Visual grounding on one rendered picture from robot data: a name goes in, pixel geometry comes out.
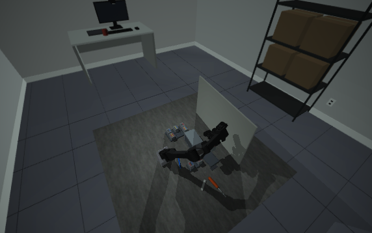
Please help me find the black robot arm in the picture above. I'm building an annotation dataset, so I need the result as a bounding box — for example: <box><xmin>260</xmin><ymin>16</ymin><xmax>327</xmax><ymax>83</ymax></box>
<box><xmin>159</xmin><ymin>122</ymin><xmax>229</xmax><ymax>162</ymax></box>

